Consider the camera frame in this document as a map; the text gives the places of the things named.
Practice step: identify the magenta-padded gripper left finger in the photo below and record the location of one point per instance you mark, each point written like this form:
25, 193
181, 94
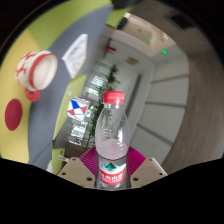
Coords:
75, 171

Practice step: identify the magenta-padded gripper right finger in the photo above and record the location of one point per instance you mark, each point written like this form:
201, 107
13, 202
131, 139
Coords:
150, 171

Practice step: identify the clear red-capped water bottle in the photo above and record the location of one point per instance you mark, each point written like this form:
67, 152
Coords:
111, 133

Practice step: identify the grey and green upholstered seat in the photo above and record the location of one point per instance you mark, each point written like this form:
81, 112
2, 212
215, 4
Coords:
43, 126

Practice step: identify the blue red white cube box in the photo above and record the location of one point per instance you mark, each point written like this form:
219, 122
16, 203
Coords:
78, 108

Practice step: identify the large green low table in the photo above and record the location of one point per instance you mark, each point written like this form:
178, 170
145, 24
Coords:
68, 90

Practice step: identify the flat round red coaster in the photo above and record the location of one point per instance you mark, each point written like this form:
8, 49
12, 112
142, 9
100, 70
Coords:
13, 114

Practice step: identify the group of potted green plants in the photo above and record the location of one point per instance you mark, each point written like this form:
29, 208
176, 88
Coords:
110, 83

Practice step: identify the red and white mug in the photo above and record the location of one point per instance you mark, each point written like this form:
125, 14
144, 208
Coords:
40, 71

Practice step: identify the open magazine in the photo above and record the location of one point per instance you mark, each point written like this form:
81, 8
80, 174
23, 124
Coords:
76, 55

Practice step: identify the green exit sign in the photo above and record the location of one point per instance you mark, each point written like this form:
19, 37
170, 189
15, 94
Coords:
164, 51

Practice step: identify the red fire extinguisher cabinet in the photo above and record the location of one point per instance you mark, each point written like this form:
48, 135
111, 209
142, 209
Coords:
111, 49

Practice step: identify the black chair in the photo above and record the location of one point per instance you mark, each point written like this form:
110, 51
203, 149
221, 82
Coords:
122, 23

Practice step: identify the green ottoman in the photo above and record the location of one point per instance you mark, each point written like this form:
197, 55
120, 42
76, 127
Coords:
115, 15

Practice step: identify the brown wall plaque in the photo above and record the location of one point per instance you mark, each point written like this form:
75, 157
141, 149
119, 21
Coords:
132, 61

